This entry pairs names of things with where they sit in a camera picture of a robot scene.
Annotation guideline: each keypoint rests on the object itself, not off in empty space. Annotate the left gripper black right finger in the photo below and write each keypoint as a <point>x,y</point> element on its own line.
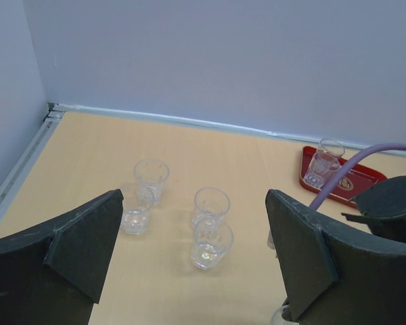
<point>334,273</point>

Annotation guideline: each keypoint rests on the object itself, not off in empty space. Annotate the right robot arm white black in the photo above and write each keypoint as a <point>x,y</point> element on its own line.
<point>383,209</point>

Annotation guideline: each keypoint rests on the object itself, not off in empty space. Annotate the clear shot glass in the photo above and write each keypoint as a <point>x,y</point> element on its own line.
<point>153,173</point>
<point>137,205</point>
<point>213,239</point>
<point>210,202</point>
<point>324,163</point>

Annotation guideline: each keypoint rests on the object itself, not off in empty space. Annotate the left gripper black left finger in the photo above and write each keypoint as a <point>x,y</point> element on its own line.
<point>54,272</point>

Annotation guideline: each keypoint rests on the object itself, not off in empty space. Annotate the aluminium table frame rail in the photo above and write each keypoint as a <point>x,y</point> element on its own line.
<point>12,183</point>

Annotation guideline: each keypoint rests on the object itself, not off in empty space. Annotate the red tray gold emblem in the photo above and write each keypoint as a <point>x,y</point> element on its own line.
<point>359,179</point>

